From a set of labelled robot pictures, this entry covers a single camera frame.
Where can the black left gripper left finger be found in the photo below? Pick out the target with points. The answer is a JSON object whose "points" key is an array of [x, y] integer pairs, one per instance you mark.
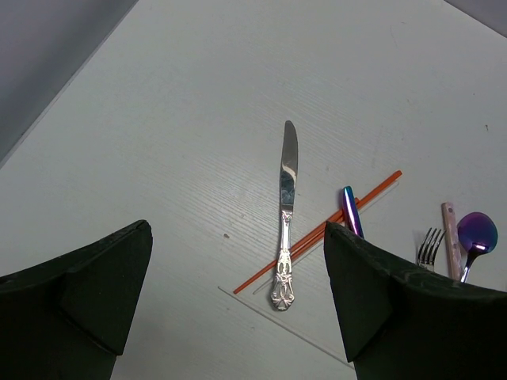
{"points": [[70, 317]]}

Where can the teal handled silver fork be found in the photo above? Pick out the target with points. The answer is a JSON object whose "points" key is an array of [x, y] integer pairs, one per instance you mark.
{"points": [[426, 254]]}

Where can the iridescent rainbow steak knife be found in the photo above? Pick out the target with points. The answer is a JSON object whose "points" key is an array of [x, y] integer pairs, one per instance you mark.
{"points": [[350, 211]]}

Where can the pink handled silver spoon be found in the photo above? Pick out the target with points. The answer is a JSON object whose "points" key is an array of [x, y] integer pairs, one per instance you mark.
{"points": [[452, 241]]}

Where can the ornate silver table knife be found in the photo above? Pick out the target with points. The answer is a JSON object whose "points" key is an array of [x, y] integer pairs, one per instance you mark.
{"points": [[282, 294]]}

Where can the orange chopstick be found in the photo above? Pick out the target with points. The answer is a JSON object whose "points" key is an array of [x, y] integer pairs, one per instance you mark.
{"points": [[317, 233]]}

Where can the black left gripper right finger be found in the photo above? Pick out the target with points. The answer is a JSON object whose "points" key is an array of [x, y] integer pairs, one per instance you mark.
{"points": [[401, 321]]}

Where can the iridescent purple ornate spoon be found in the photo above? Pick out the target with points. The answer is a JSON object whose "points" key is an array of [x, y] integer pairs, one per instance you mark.
{"points": [[478, 236]]}

